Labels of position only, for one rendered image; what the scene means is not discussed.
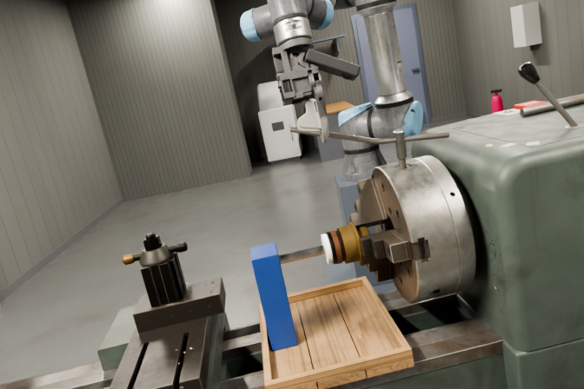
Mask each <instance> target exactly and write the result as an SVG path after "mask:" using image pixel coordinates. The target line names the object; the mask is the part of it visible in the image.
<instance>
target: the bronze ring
mask: <svg viewBox="0 0 584 389"><path fill-rule="evenodd" d="M326 234H327V236H328V239H329V242H330V246H331V249H332V253H333V258H334V262H333V264H340V263H342V262H343V261H345V263H346V264H348V263H352V262H356V261H358V262H360V263H361V262H363V254H362V245H361V242H360V238H359V237H361V236H365V235H369V234H370V233H369V231H368V229H367V227H358V228H356V227H355V224H354V223H353V222H350V223H349V225H347V226H343V227H338V228H337V231H335V230H332V231H329V232H327V233H326Z"/></svg>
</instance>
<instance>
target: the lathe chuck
mask: <svg viewBox="0 0 584 389"><path fill-rule="evenodd" d="M406 165H409V166H410V167H411V168H410V169H408V170H398V169H396V167H397V166H400V163H399V162H394V163H390V164H386V165H382V166H378V167H375V168H374V169H373V174H374V177H375V181H376V184H377V187H378V190H379V193H380V196H381V198H382V203H383V206H384V208H385V211H386V214H387V215H388V216H389V218H390V219H391V221H386V222H385V223H384V224H381V225H376V226H375V231H376V232H377V233H380V232H383V231H387V230H391V229H394V230H395V231H396V232H398V233H399V234H401V235H402V236H403V237H405V238H406V239H407V240H409V241H410V242H412V243H415V242H418V240H417V239H419V238H422V237H423V240H425V241H426V242H427V246H428V255H429V258H427V261H424V262H421V260H414V259H410V260H404V261H400V262H396V263H394V282H395V286H396V288H397V290H398V291H399V293H400V294H401V296H402V297H403V298H404V299H405V300H406V301H408V302H410V303H415V302H418V301H422V300H428V299H432V298H435V297H439V296H442V295H446V294H450V293H453V292H454V291H455V289H456V288H457V285H458V282H459V278H460V255H459V248H458V242H457V238H456V233H455V226H454V223H453V220H452V217H451V214H450V211H449V209H448V204H447V202H446V200H445V197H444V195H443V193H442V191H441V188H440V186H439V184H438V182H437V181H436V179H435V177H434V176H433V174H432V173H431V171H430V170H429V169H428V167H427V166H426V165H425V164H424V163H423V162H421V161H419V160H417V159H409V160H406ZM437 288H444V290H443V291H442V292H441V293H438V294H436V295H429V293H430V292H432V291H433V290H435V289H437Z"/></svg>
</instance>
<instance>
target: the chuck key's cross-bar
mask: <svg viewBox="0 0 584 389"><path fill-rule="evenodd" d="M290 132H293V133H299V134H305V135H317V136H321V135H320V132H317V131H301V130H299V129H298V128H295V127H291V128H290ZM328 137H329V138H335V139H342V140H349V141H355V142H366V143H373V144H387V143H395V138H394V137H391V138H383V139H375V138H369V137H363V136H357V135H344V134H338V133H332V132H329V134H328ZM448 137H449V132H441V133H433V134H425V135H409V136H405V138H404V141H405V142H412V141H421V140H430V139H439V138H448Z"/></svg>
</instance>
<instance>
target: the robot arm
mask: <svg viewBox="0 0 584 389"><path fill-rule="evenodd" d="M267 1H268V4H265V5H263V6H261V7H258V8H255V9H251V10H249V11H246V12H244V13H243V14H242V17H241V22H240V24H241V29H242V33H243V34H244V36H245V37H246V38H247V39H248V40H249V41H251V42H256V41H263V40H264V39H268V38H271V37H275V39H276V43H277V47H276V48H272V56H273V59H274V64H275V71H276V78H277V81H278V85H279V86H278V89H279V91H280V93H281V97H282V104H283V106H286V105H290V104H292V105H294V104H298V103H302V102H304V101H306V102H305V105H304V113H305V114H304V115H302V116H301V117H300V118H299V119H298V122H297V124H296V125H297V128H298V129H299V130H301V131H317V132H320V135H321V138H322V142H323V143H326V142H327V140H328V137H329V123H328V117H327V110H326V104H325V99H324V94H323V87H322V79H321V76H320V72H319V70H321V71H324V72H327V73H329V74H332V75H335V76H339V77H342V78H343V79H345V80H350V81H354V80H355V79H356V78H357V77H358V76H359V73H360V70H361V66H360V65H357V64H354V63H352V62H347V61H344V60H342V59H339V58H336V57H333V56H329V55H326V54H323V53H321V52H318V51H315V50H313V48H314V44H313V41H312V38H313V37H312V33H311V30H323V29H325V28H327V27H328V26H329V25H330V23H331V22H332V19H333V16H334V10H342V9H347V8H351V7H355V6H356V9H357V12H358V13H359V14H361V15H362V16H363V17H364V23H365V27H366V31H367V36H368V45H369V49H370V54H371V59H372V63H373V68H374V72H375V81H376V86H377V90H378V98H377V99H376V101H375V107H373V105H372V103H371V102H369V103H365V104H362V105H359V106H356V107H353V108H350V109H346V110H343V111H342V112H341V113H340V114H339V115H338V120H339V127H340V131H341V134H344V135H357V136H363V137H369V138H375V139H383V138H391V137H395V136H394V131H395V130H396V129H404V133H405V136H409V135H419V134H420V133H421V127H422V121H423V112H422V106H421V103H420V102H418V101H414V97H413V94H411V93H410V92H408V91H407V87H406V83H405V77H404V72H403V67H402V58H401V52H400V47H399V43H398V37H397V32H396V27H395V18H394V12H393V8H394V7H395V5H396V3H397V0H267ZM305 53H307V55H306V54H305ZM295 56H297V57H295ZM304 56H306V57H304ZM303 59H305V60H304V61H303ZM342 145H343V150H344V154H345V158H344V164H343V171H342V174H343V179H344V180H345V181H362V180H366V179H369V178H370V176H371V175H372V174H373V169H374V168H375V167H378V166H382V165H386V164H387V163H386V161H385V159H384V157H383V155H382V152H381V150H380V147H379V144H373V143H366V142H355V141H349V140H342Z"/></svg>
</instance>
